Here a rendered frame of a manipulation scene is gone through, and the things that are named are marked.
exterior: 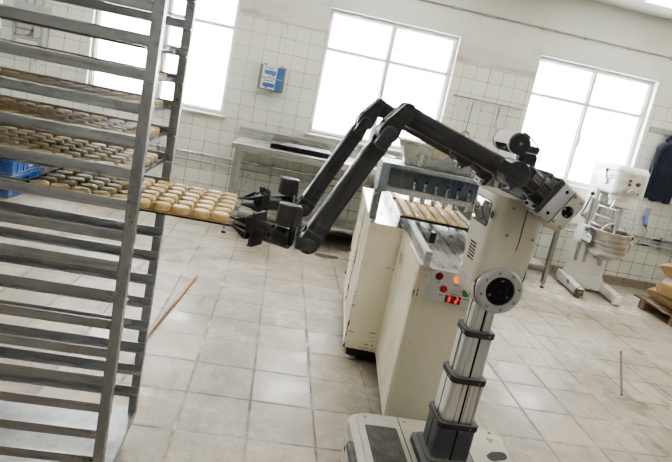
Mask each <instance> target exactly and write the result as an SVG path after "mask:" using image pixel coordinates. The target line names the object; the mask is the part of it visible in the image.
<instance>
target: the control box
mask: <svg viewBox="0 0 672 462"><path fill-rule="evenodd" d="M437 273H442V274H443V278H442V279H441V280H438V279H436V274H437ZM456 276H458V272H457V271H452V270H447V269H442V268H437V267H432V266H431V267H430V270H429V275H428V279H427V283H426V287H425V291H424V295H423V296H424V298H425V299H430V300H435V301H440V302H445V303H450V304H455V303H457V301H456V302H455V303H454V301H455V298H456V297H457V298H458V299H459V300H458V303H457V304H455V305H460V306H465V307H468V303H469V300H470V296H468V297H464V296H463V291H465V290H464V289H463V288H462V287H461V285H460V283H455V282H454V278H455V277H456ZM441 286H446V287H447V291H446V292H445V293H442V292H441V291H440V287H441ZM448 296H450V297H451V299H450V302H447V301H449V300H447V297H448ZM450 297H448V299H449V298H450ZM446 300H447V301H446Z"/></svg>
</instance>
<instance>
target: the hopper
mask: <svg viewBox="0 0 672 462"><path fill-rule="evenodd" d="M399 143H400V149H401V155H402V161H403V163H404V164H405V165H410V166H415V167H420V168H425V169H429V170H434V171H439V172H444V173H449V174H454V175H459V176H464V177H468V178H473V179H475V178H476V177H477V175H475V174H474V173H473V171H474V170H473V169H472V168H471V167H469V166H468V167H464V168H462V169H460V168H459V166H458V167H456V165H457V164H456V163H454V162H452V161H451V159H450V158H449V156H448V155H446V154H444V153H443V152H441V151H439V150H437V149H435V148H434V147H432V146H430V145H428V144H427V143H425V142H423V141H421V140H417V139H412V138H407V137H402V136H399Z"/></svg>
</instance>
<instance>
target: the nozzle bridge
mask: <svg viewBox="0 0 672 462"><path fill-rule="evenodd" d="M419 173H420V177H419V180H418V182H417V185H416V189H415V191H412V186H413V182H414V180H415V179H418V176H419ZM430 175H431V179H430ZM441 178H442V182H441V185H440V187H439V189H438V193H437V196H435V195H433V194H434V189H435V187H436V184H437V183H438V184H440V181H441ZM429 179H430V182H429V185H428V187H427V191H426V193H423V188H424V184H425V182H426V181H429ZM452 180H453V184H452V187H451V189H450V188H449V189H450V192H449V195H448V198H445V197H444V196H445V191H446V189H447V186H451V183H452ZM463 182H464V187H463V189H462V192H461V194H460V197H459V200H455V198H456V193H457V191H458V188H462V186H463ZM374 183H375V185H374V190H373V194H372V199H371V204H370V208H369V213H368V214H369V218H373V219H376V216H377V212H378V207H379V203H380V198H381V194H382V191H384V192H386V191H389V192H393V193H398V194H403V195H408V196H413V197H418V198H423V199H428V200H433V201H438V202H442V203H447V204H452V205H457V206H462V207H467V208H472V209H474V205H475V201H476V197H477V193H478V189H479V185H477V183H476V182H475V181H474V179H473V178H468V177H464V176H459V175H454V174H449V173H444V172H439V171H434V170H429V169H425V168H420V167H415V166H410V165H405V164H404V163H403V161H402V160H398V159H393V158H387V157H382V158H381V159H380V160H379V162H378V165H377V170H376V174H375V179H374ZM474 184H475V189H474V192H473V194H472V196H471V198H470V202H466V198H467V194H468V193H469V190H472V191H473V188H474ZM473 199H474V205H473V206H471V201H472V200H473Z"/></svg>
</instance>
